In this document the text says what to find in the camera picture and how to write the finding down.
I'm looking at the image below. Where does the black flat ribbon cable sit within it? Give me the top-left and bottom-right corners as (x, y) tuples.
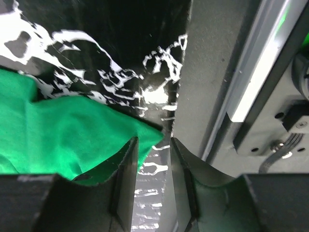
(259, 132), (304, 174)

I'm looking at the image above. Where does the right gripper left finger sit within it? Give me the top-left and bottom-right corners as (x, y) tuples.
(74, 137), (139, 232)

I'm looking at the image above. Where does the green t-shirt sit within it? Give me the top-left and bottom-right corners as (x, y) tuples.
(0, 70), (164, 185)

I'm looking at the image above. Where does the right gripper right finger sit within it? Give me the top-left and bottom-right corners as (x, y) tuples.
(170, 138), (239, 232)

